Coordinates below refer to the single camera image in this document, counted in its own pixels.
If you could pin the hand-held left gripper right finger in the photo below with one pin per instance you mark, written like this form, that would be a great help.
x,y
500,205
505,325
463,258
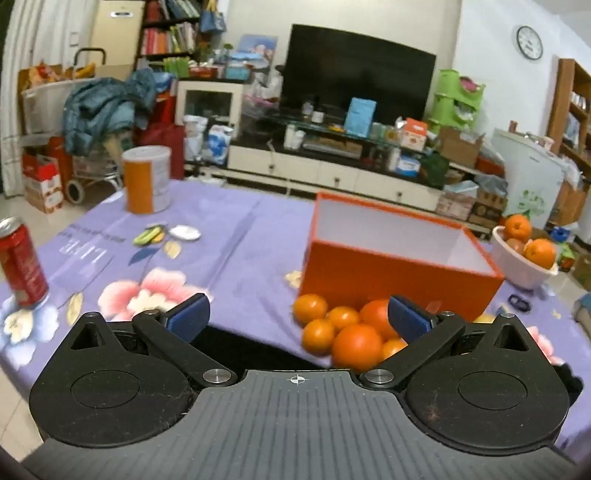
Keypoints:
x,y
408,318

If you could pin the white laundry basket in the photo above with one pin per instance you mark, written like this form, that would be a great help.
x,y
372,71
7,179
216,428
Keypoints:
x,y
41,106

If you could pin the white television stand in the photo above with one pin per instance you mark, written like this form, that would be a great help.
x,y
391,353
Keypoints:
x,y
341,177

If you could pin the metal trolley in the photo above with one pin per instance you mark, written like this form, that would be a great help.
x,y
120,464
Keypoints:
x,y
76,191

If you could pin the large orange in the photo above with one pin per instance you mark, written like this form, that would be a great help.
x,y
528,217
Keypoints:
x,y
540,253
518,227

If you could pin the black television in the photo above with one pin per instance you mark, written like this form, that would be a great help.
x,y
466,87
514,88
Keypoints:
x,y
355,69

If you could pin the framed picture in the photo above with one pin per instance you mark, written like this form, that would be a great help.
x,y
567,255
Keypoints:
x,y
256,46

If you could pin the blue paper box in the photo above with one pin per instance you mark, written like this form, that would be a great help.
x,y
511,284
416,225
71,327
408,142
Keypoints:
x,y
360,117

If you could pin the orange white canister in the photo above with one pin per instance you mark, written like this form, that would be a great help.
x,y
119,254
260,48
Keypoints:
x,y
147,184

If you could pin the green storage rack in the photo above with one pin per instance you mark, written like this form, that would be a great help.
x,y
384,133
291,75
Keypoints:
x,y
450,106

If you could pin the blue white pack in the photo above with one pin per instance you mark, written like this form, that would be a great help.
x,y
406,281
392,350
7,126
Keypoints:
x,y
408,166

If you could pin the red shopping bag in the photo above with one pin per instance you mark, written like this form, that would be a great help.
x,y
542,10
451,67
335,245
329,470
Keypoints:
x,y
161,138

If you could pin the round wall clock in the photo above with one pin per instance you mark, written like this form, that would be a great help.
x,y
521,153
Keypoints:
x,y
529,42

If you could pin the brown stacked cartons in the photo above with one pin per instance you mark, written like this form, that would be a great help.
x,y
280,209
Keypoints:
x,y
489,207

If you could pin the blue padded jacket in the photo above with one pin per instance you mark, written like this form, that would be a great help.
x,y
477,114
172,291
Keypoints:
x,y
99,110

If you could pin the white glass-door cabinet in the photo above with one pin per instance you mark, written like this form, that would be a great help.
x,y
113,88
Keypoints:
x,y
207,106

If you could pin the orange white small box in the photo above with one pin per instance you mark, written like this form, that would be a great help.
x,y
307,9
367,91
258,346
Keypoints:
x,y
414,134

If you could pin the brown cardboard box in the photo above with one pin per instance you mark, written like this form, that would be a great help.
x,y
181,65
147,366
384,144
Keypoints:
x,y
457,147

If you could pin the red white carton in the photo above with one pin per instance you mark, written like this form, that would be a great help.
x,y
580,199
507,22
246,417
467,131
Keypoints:
x,y
44,184

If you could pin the blue tote bag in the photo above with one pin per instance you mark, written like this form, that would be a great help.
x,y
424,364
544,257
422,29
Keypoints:
x,y
212,21

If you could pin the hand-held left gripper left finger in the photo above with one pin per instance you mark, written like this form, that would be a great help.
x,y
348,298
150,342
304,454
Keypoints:
x,y
189,313

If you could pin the wooden shelf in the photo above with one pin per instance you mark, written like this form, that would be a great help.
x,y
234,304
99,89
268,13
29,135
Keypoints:
x,y
561,92

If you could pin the small orange mandarin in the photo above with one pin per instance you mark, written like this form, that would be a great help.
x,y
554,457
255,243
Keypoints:
x,y
344,317
392,347
318,337
310,308
358,348

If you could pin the white plastic basket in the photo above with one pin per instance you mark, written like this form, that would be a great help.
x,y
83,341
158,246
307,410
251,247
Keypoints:
x,y
521,272

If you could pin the orange cardboard box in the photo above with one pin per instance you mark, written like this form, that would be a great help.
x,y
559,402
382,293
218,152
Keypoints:
x,y
392,281

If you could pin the beige standing air conditioner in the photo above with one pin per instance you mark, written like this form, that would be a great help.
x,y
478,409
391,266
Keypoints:
x,y
117,37

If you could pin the white blue plastic bag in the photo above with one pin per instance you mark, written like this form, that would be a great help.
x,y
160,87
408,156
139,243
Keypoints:
x,y
220,144

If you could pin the red soda can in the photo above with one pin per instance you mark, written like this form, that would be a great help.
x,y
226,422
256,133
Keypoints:
x,y
23,263

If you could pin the purple floral tablecloth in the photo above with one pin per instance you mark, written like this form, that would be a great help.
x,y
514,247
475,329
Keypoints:
x,y
240,258

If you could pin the red apple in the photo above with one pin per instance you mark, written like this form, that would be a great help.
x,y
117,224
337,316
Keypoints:
x,y
515,245

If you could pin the dark bookshelf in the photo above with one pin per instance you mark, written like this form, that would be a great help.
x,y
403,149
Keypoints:
x,y
161,41

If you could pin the pink cardboard carton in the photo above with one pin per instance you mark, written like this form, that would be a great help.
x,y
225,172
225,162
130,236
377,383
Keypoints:
x,y
455,203

